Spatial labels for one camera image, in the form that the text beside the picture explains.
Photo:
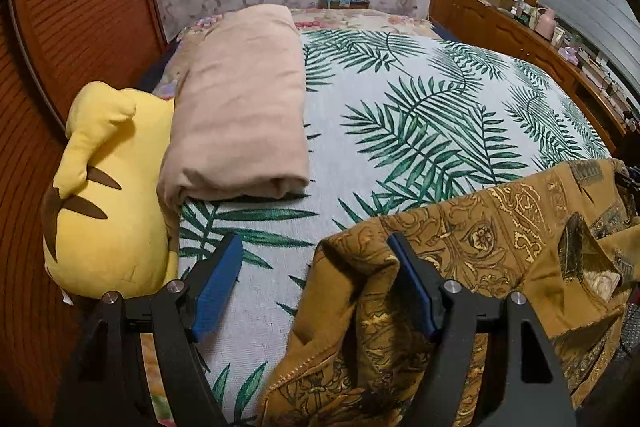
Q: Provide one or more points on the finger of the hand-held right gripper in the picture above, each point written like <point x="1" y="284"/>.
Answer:
<point x="629" y="181"/>

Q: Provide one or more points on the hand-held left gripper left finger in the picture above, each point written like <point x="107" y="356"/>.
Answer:
<point x="215" y="292"/>

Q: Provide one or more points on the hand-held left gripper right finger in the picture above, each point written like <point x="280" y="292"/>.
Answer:
<point x="415" y="287"/>

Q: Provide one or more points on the golden brown patterned shirt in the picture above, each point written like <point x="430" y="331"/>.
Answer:
<point x="500" y="232"/>

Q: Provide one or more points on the colourful floral sheet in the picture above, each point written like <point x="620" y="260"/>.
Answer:
<point x="155" y="387"/>

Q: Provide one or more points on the purple tissue box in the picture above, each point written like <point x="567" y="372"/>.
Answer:
<point x="569" y="55"/>

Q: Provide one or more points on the yellow plush toy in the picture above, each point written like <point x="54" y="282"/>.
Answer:
<point x="110" y="187"/>

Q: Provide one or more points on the grey patterned cloth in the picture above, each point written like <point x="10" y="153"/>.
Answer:
<point x="631" y="332"/>

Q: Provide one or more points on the white mug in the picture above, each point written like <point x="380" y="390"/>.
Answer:
<point x="558" y="38"/>

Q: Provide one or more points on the green leaf print blanket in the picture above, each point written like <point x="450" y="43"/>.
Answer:
<point x="400" y="117"/>

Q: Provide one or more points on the pink thermos jug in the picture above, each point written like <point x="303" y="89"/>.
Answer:
<point x="545" y="24"/>

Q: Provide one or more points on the beige folded blanket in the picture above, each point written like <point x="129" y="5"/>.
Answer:
<point x="235" y="107"/>

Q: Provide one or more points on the wooden sideboard cabinet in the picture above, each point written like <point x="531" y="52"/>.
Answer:
<point x="480" y="14"/>

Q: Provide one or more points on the floral blanket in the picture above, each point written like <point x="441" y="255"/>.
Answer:
<point x="380" y="19"/>

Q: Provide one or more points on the brown louvred wooden wardrobe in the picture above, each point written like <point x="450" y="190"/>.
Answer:
<point x="75" y="7"/>

